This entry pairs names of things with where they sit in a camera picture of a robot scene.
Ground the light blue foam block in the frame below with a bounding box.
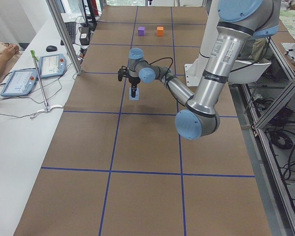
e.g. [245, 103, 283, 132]
[129, 88, 140, 101]

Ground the purple foam block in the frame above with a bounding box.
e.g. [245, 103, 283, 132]
[138, 26, 146, 36]

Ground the orange foam block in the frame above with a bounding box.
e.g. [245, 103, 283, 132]
[156, 26, 164, 37]

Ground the person's hand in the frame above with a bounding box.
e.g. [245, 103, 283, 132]
[1, 44, 20, 61]

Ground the black keyboard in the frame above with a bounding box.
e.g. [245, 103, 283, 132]
[64, 22, 76, 44]

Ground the teach pendant far from edge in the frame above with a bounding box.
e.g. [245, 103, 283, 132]
[38, 54, 66, 79]

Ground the black computer mouse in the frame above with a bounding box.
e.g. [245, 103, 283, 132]
[46, 45, 58, 52]

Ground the metal rod with green tip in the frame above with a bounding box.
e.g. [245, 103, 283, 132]
[30, 50, 63, 119]

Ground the white plastic chair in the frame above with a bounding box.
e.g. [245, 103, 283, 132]
[228, 60, 271, 84]

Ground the teach pendant near table edge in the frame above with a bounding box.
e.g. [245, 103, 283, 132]
[0, 69, 37, 97]

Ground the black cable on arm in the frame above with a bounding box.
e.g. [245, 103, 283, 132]
[149, 57, 175, 82]

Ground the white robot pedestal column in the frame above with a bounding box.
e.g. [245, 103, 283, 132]
[184, 0, 219, 87]

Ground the aluminium frame post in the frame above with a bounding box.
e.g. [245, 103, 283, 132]
[46, 0, 82, 75]

